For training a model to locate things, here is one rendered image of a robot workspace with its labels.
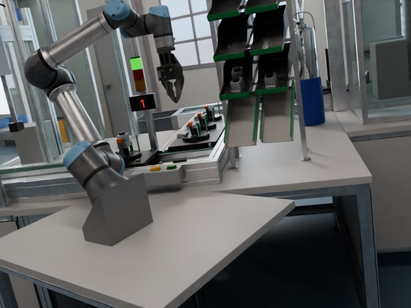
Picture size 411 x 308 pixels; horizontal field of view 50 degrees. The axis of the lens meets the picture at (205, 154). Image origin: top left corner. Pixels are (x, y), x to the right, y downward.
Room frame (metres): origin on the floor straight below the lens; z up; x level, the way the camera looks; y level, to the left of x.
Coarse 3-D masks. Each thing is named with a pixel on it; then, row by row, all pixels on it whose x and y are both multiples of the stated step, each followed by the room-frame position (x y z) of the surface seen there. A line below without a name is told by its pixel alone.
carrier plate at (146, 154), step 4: (144, 152) 2.08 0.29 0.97; (148, 152) 2.07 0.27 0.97; (152, 152) 2.05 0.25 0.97; (156, 152) 2.06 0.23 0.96; (144, 156) 1.99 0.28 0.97; (148, 156) 1.98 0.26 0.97; (152, 156) 2.00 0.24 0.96; (144, 160) 1.92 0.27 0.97; (148, 160) 1.93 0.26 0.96; (128, 164) 1.89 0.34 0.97; (132, 164) 1.88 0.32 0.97; (136, 164) 1.88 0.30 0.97; (140, 164) 1.88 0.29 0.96; (144, 164) 1.88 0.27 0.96
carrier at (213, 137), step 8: (200, 128) 2.25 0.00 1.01; (184, 136) 2.19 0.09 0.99; (192, 136) 2.15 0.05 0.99; (200, 136) 2.14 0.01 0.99; (208, 136) 2.17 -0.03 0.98; (216, 136) 2.17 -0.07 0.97; (176, 144) 2.14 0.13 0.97; (184, 144) 2.11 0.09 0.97; (192, 144) 2.09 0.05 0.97; (200, 144) 2.08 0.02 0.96; (208, 144) 2.07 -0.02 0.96
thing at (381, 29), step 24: (360, 0) 2.35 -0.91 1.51; (384, 0) 2.33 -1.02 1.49; (408, 0) 2.30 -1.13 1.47; (384, 24) 2.33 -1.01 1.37; (408, 24) 2.30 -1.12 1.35; (384, 48) 2.33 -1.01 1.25; (408, 48) 2.31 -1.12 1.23; (384, 72) 2.33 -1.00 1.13; (408, 72) 2.31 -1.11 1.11; (384, 96) 2.33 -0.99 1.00; (408, 96) 2.31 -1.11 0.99
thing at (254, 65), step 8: (248, 56) 2.04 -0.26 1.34; (256, 56) 1.99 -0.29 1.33; (224, 64) 1.96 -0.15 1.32; (232, 64) 2.08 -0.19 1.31; (240, 64) 2.07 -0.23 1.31; (248, 64) 2.04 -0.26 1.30; (256, 64) 1.97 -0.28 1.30; (224, 72) 1.95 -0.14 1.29; (248, 72) 1.98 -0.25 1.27; (256, 72) 1.95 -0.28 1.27; (224, 80) 1.93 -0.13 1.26; (248, 80) 1.92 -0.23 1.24; (224, 88) 1.92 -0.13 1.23; (248, 88) 1.86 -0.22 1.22; (224, 96) 1.83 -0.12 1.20; (232, 96) 1.82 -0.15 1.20; (240, 96) 1.81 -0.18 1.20; (248, 96) 1.80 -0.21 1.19
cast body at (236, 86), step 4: (236, 76) 1.83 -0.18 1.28; (232, 80) 1.82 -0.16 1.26; (236, 80) 1.81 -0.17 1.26; (240, 80) 1.82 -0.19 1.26; (232, 84) 1.82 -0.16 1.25; (236, 84) 1.81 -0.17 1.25; (240, 84) 1.81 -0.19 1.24; (244, 84) 1.84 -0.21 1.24; (232, 88) 1.83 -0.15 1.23; (236, 88) 1.82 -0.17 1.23; (240, 88) 1.81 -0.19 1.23; (244, 88) 1.84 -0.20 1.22; (232, 92) 1.83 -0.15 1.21; (236, 92) 1.82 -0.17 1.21; (240, 92) 1.81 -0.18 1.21
